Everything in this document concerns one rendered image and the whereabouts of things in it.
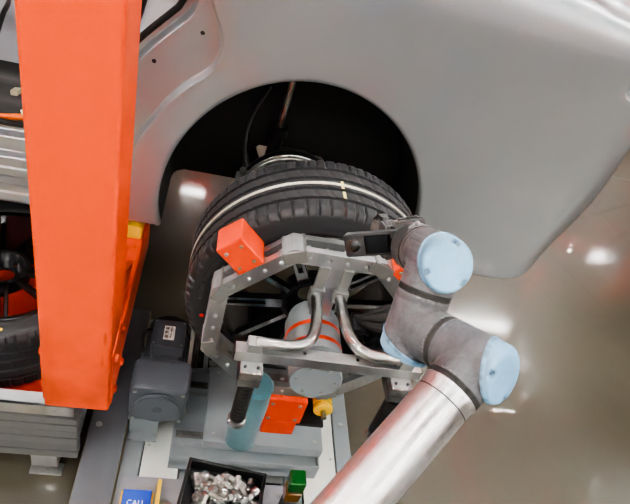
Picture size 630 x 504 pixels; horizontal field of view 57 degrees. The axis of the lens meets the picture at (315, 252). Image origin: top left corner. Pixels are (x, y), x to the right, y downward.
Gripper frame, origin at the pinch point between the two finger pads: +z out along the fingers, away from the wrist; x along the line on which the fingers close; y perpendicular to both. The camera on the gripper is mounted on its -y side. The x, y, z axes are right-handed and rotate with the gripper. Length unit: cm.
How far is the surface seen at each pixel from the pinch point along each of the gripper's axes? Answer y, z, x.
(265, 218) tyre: -21.7, 12.5, 3.7
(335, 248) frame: -6.7, 9.0, -4.9
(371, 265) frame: 0.6, 5.3, -9.3
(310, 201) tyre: -10.8, 12.6, 6.2
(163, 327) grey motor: -55, 68, -36
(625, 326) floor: 185, 157, -107
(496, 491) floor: 59, 67, -123
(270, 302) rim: -21.9, 28.0, -21.2
